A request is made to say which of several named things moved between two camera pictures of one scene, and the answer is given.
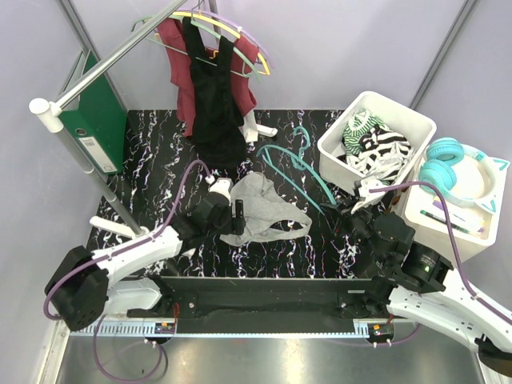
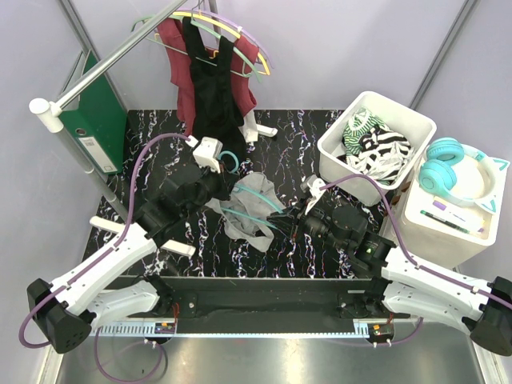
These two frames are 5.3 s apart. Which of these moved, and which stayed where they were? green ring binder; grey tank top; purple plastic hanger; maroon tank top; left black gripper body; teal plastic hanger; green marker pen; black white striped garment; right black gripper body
Moved: left black gripper body; teal plastic hanger; right black gripper body
Stayed: green ring binder; purple plastic hanger; grey tank top; green marker pen; maroon tank top; black white striped garment
